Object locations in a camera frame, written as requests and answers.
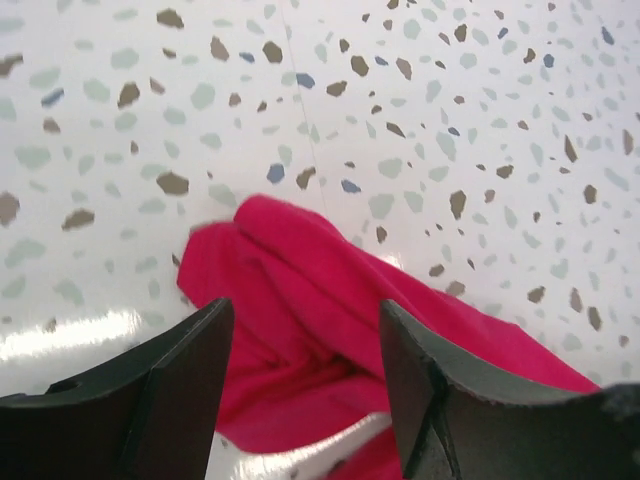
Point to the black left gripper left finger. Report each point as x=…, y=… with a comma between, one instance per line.
x=149, y=413

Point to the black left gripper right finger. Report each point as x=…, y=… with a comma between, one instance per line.
x=457, y=416

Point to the magenta pink t-shirt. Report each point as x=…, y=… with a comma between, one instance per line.
x=306, y=359

